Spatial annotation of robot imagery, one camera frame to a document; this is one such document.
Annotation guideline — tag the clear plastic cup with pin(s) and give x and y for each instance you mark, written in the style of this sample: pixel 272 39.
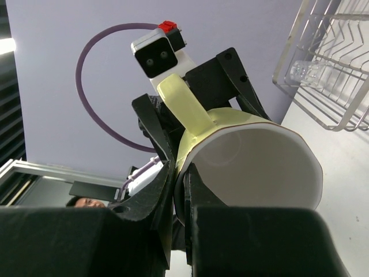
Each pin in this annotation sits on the clear plastic cup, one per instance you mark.
pixel 305 71

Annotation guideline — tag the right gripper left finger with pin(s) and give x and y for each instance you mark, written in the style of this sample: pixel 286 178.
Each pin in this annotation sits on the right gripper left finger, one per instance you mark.
pixel 134 240

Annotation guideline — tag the yellow translucent cup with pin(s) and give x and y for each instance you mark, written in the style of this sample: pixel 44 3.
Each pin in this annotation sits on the yellow translucent cup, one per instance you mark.
pixel 248 161

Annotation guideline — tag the aluminium mounting rail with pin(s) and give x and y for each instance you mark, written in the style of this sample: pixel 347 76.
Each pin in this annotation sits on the aluminium mounting rail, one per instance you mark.
pixel 37 185

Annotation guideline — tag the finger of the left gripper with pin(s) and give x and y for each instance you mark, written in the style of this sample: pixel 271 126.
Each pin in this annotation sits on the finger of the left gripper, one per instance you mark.
pixel 149 120
pixel 222 78

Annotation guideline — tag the person head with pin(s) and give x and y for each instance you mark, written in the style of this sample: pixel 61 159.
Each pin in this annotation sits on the person head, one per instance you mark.
pixel 83 202

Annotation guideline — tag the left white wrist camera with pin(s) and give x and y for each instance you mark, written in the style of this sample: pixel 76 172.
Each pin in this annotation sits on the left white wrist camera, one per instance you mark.
pixel 160 53

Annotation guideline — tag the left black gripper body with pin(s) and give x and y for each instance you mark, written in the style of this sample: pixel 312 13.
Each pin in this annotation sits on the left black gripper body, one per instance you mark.
pixel 184 106

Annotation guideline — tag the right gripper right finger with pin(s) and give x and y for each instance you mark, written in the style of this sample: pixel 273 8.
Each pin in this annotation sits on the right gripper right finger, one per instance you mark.
pixel 240 241

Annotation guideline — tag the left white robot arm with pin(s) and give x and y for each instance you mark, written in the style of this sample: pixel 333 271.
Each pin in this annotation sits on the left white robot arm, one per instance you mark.
pixel 139 178

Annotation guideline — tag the wire dish rack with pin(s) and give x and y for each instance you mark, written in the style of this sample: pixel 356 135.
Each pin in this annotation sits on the wire dish rack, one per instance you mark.
pixel 334 33

